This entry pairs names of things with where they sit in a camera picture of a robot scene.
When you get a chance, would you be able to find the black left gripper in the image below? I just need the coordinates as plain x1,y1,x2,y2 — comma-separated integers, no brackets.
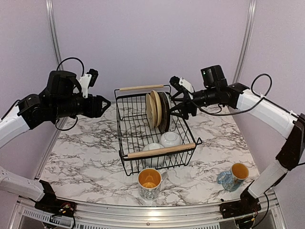
51,92,111,119

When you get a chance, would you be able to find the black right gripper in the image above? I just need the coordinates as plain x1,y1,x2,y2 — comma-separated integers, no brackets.
167,87,218,120

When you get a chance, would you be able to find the plain cream yellow plate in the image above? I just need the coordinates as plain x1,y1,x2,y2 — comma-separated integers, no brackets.
150,90,162,127

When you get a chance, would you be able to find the grey reindeer plate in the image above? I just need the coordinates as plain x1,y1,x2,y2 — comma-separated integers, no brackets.
158,92,171,134

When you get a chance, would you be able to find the cream gold rimmed plate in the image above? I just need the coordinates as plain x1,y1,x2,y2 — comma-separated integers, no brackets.
145,94,157,130

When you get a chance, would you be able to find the white bowl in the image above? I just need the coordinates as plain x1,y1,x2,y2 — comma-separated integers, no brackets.
159,131,182,147
141,143,164,168

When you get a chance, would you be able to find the black wire dish rack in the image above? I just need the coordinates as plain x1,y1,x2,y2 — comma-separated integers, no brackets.
114,89,203,176

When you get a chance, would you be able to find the patterned mug yellow inside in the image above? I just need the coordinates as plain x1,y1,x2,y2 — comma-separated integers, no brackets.
137,168,168,200

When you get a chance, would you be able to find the blue mug yellow inside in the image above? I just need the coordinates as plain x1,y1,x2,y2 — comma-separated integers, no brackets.
216,163,249,192

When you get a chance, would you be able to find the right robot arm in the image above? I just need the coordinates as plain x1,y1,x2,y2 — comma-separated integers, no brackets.
170,65,305,214

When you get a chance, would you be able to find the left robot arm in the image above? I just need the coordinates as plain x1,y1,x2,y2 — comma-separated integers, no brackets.
0,69,111,212

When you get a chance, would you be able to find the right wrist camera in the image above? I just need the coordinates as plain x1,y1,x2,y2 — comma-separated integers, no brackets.
169,76,195,94

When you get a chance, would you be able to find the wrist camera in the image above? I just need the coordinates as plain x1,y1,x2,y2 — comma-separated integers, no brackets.
79,69,99,98
169,76,195,94

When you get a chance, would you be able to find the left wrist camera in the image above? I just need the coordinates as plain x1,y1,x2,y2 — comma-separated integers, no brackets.
79,69,99,98

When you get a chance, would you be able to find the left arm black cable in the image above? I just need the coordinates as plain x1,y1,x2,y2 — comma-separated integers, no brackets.
55,56,86,131

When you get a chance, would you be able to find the right aluminium frame post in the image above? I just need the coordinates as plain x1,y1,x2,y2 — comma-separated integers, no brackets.
233,0,257,83

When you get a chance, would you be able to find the aluminium frame post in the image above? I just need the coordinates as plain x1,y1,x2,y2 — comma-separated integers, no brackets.
233,0,257,83
45,0,61,65

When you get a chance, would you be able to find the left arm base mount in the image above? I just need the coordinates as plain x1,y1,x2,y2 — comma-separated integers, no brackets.
35,199,76,217

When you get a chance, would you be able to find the front aluminium rail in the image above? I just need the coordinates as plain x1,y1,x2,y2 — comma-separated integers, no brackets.
7,192,287,229

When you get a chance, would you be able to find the left aluminium frame post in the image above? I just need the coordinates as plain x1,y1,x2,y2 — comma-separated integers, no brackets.
45,0,61,65

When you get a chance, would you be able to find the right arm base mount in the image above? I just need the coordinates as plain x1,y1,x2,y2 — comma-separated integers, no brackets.
220,200,262,219

